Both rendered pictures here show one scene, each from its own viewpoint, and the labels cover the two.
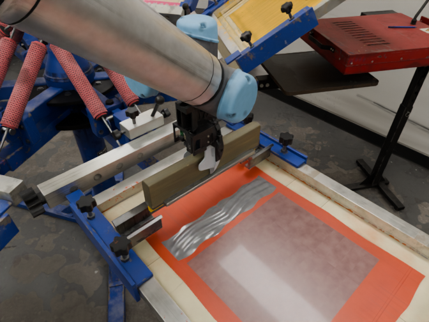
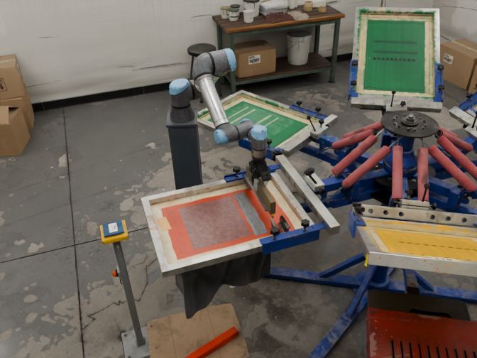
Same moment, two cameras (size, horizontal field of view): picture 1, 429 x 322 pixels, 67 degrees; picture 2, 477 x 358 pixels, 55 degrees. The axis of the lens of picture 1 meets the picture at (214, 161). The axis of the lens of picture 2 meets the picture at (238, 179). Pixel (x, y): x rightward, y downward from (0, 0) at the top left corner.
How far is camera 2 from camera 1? 2.38 m
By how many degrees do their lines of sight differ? 83
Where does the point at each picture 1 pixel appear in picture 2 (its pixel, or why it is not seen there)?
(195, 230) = (244, 201)
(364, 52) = (373, 324)
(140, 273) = (228, 178)
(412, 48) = not seen: outside the picture
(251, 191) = (257, 224)
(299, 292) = (199, 220)
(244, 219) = (241, 217)
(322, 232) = (218, 239)
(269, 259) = (216, 217)
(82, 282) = (329, 263)
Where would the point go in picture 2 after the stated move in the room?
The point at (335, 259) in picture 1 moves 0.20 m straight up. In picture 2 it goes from (203, 236) to (200, 205)
